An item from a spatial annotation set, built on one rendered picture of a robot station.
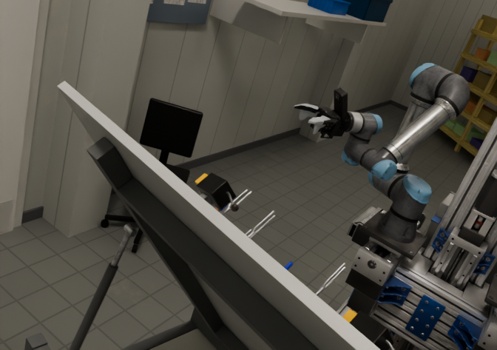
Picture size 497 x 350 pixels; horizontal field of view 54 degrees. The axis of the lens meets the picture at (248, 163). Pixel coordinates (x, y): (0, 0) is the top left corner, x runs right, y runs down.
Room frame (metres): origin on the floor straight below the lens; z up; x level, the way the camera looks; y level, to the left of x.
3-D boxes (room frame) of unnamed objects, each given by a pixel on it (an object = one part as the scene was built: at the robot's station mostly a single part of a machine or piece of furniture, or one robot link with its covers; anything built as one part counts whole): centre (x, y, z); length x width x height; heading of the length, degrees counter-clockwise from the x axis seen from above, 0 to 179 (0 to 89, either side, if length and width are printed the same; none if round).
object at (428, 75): (1.89, -0.56, 1.54); 0.15 x 0.12 x 0.55; 38
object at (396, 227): (1.78, -0.64, 1.21); 0.15 x 0.15 x 0.10
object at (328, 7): (4.45, -0.23, 1.73); 0.35 x 0.24 x 0.12; 153
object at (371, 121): (1.72, -0.35, 1.56); 0.11 x 0.08 x 0.09; 128
